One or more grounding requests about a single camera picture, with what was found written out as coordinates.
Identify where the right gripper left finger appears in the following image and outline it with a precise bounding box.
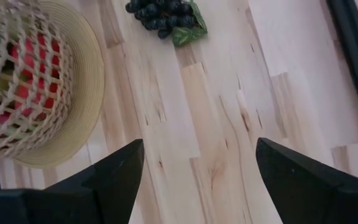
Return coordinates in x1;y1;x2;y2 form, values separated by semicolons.
42;138;145;224

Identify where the round woven straw placemat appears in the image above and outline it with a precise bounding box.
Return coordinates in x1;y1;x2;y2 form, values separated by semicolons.
12;0;106;169

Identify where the woven rope basket with handles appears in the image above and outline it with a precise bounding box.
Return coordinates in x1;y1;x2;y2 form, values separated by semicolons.
0;0;74;161

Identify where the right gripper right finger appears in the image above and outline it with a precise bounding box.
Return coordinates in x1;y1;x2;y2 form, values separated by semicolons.
255;137;358;224

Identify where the green apple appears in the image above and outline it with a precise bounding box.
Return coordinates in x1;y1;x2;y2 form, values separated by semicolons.
0;73;15;100

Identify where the black grape bunch with leaves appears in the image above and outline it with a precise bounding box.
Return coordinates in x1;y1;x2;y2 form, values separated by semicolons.
125;0;208;47

